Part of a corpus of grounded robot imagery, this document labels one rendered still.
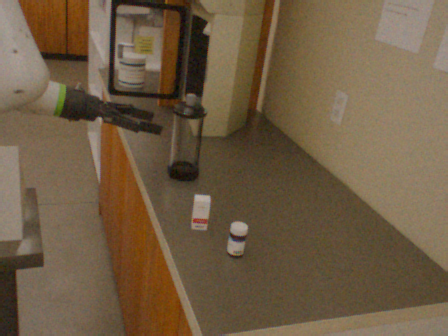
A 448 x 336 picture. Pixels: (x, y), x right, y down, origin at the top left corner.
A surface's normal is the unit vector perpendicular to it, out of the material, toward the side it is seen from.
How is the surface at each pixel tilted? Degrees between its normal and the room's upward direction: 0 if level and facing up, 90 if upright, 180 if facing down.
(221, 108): 90
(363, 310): 0
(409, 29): 90
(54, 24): 90
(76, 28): 90
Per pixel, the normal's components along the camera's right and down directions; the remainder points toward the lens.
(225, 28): 0.32, 0.43
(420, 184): -0.94, 0.02
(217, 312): 0.14, -0.90
